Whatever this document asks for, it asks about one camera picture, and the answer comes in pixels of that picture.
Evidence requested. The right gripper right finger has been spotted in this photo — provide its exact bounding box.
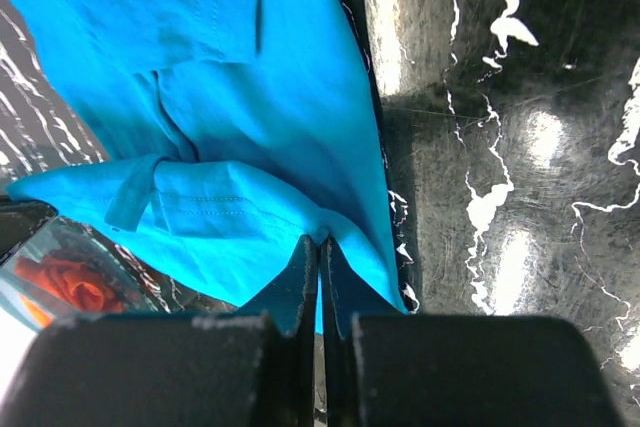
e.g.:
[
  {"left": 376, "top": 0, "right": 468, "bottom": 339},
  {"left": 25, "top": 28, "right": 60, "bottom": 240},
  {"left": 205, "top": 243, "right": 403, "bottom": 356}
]
[{"left": 319, "top": 239, "right": 623, "bottom": 426}]

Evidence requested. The clear blue plastic bin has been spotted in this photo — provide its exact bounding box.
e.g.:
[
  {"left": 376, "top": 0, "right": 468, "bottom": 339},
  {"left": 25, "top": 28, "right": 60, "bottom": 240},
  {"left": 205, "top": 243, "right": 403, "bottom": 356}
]
[{"left": 1, "top": 218, "right": 176, "bottom": 332}]

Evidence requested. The blue t-shirt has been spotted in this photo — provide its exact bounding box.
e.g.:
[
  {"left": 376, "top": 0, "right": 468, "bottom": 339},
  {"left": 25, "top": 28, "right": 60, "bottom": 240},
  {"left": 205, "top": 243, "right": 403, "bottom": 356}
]
[{"left": 8, "top": 0, "right": 403, "bottom": 308}]

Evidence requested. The orange t-shirt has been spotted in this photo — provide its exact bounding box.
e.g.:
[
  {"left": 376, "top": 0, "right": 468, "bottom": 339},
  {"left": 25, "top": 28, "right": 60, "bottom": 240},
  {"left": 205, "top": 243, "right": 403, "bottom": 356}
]
[{"left": 15, "top": 255, "right": 124, "bottom": 313}]

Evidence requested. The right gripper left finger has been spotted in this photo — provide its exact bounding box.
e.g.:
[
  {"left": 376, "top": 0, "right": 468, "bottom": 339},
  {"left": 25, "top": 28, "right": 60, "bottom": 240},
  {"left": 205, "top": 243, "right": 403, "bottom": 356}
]
[{"left": 1, "top": 236, "right": 318, "bottom": 426}]

